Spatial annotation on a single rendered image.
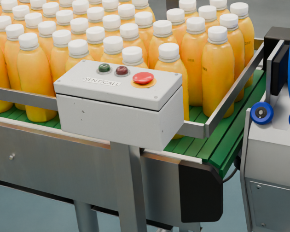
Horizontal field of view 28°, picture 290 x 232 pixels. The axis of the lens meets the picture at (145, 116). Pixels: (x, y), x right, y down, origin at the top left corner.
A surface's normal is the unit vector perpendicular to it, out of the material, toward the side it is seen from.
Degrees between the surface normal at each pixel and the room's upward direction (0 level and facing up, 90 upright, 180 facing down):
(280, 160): 70
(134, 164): 90
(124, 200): 90
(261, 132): 52
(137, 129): 90
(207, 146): 0
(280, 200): 110
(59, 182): 90
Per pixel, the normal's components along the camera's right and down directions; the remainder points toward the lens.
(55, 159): -0.43, 0.49
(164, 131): 0.90, 0.17
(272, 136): -0.39, -0.14
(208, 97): -0.63, 0.44
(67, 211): -0.07, -0.86
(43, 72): 0.76, 0.28
